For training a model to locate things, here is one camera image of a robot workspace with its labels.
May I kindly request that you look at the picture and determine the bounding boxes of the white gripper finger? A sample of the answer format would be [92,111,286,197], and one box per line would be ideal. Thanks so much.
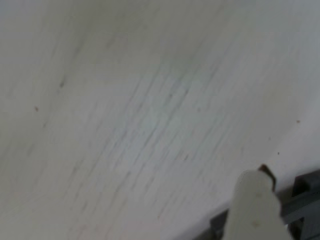
[224,163,288,240]

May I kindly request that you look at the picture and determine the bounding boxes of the grey circular toy rail track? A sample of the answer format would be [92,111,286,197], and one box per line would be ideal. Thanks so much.
[209,169,320,240]

